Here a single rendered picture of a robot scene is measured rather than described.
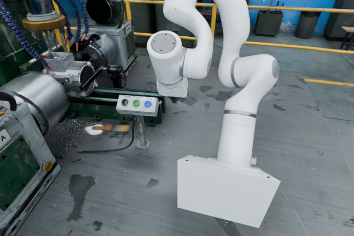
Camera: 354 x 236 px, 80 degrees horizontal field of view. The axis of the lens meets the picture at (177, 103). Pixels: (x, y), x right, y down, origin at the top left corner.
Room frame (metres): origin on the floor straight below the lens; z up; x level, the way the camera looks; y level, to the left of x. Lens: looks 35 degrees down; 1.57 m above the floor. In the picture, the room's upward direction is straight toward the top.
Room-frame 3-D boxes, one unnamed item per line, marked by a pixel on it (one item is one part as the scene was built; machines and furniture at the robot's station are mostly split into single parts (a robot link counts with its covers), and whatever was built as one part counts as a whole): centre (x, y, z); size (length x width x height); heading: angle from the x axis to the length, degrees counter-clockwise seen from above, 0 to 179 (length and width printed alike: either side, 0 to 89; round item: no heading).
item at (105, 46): (1.37, 0.55, 1.04); 0.41 x 0.25 x 0.25; 172
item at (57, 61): (1.05, 0.63, 1.11); 0.12 x 0.11 x 0.07; 82
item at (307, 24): (5.00, -2.99, 0.30); 0.39 x 0.39 x 0.60
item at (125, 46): (1.63, 0.51, 0.99); 0.35 x 0.31 x 0.37; 172
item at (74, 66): (1.04, 0.59, 1.02); 0.20 x 0.19 x 0.19; 82
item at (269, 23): (5.14, -2.16, 0.41); 0.52 x 0.47 x 0.82; 76
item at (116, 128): (0.86, 0.36, 0.80); 0.21 x 0.05 x 0.01; 88
